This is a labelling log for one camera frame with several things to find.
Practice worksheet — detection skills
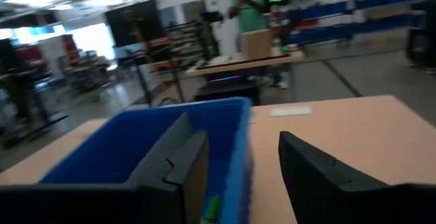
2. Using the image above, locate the green rectangular block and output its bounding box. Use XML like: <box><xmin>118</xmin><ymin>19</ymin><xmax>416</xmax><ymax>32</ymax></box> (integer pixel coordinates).
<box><xmin>203</xmin><ymin>195</ymin><xmax>221</xmax><ymax>224</ymax></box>

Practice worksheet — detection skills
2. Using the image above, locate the black camera stand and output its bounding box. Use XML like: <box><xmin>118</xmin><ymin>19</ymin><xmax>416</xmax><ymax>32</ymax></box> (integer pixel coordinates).
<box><xmin>199</xmin><ymin>10</ymin><xmax>225</xmax><ymax>59</ymax></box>

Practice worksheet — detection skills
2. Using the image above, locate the light wood desk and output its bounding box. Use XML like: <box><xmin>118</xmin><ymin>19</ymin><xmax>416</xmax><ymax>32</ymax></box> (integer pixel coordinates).
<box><xmin>0</xmin><ymin>94</ymin><xmax>436</xmax><ymax>224</ymax></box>

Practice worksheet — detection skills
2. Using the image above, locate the grey slotted divider panel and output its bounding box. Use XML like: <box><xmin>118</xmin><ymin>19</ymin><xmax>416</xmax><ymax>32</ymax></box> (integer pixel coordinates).
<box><xmin>126</xmin><ymin>112</ymin><xmax>195</xmax><ymax>187</ymax></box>

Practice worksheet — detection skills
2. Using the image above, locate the black monitor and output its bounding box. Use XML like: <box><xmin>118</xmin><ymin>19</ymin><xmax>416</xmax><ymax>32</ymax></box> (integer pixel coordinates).
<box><xmin>104</xmin><ymin>0</ymin><xmax>164</xmax><ymax>48</ymax></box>

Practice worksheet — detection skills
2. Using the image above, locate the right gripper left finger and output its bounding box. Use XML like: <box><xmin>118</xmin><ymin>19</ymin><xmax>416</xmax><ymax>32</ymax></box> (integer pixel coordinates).
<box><xmin>0</xmin><ymin>130</ymin><xmax>209</xmax><ymax>224</ymax></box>

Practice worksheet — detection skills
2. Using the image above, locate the cardboard box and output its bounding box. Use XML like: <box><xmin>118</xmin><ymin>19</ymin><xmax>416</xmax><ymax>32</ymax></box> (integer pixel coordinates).
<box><xmin>240</xmin><ymin>29</ymin><xmax>274</xmax><ymax>61</ymax></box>

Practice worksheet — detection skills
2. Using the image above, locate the black computer case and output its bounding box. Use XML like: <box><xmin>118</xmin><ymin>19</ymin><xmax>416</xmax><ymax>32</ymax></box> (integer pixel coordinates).
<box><xmin>193</xmin><ymin>74</ymin><xmax>264</xmax><ymax>103</ymax></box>

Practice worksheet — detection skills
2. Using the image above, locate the black framed workbench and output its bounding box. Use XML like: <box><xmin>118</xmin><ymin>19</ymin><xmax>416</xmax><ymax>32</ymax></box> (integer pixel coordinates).
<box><xmin>0</xmin><ymin>38</ymin><xmax>69</xmax><ymax>150</ymax></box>

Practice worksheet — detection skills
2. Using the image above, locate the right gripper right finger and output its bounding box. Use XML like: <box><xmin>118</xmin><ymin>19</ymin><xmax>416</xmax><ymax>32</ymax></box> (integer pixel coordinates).
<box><xmin>278</xmin><ymin>131</ymin><xmax>436</xmax><ymax>224</ymax></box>

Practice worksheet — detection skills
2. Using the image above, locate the blue and white shelving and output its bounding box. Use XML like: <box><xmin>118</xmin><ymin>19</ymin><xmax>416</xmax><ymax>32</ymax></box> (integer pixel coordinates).
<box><xmin>282</xmin><ymin>0</ymin><xmax>436</xmax><ymax>46</ymax></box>

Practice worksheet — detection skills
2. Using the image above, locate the wooden background table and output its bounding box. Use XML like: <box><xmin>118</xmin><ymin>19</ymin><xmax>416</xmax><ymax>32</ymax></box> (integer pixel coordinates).
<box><xmin>185</xmin><ymin>48</ymin><xmax>306</xmax><ymax>104</ymax></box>

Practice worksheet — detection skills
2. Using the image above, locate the blue plastic bin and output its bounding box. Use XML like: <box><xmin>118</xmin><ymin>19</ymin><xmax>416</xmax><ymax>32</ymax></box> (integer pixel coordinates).
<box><xmin>39</xmin><ymin>97</ymin><xmax>255</xmax><ymax>224</ymax></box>

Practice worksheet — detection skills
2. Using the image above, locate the person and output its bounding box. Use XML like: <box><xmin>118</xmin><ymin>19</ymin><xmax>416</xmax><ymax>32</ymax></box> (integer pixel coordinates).
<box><xmin>227</xmin><ymin>0</ymin><xmax>290</xmax><ymax>91</ymax></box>

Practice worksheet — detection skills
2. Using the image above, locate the white flat rectangular pad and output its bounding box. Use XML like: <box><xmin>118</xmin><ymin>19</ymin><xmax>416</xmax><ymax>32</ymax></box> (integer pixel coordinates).
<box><xmin>270</xmin><ymin>106</ymin><xmax>312</xmax><ymax>118</ymax></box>

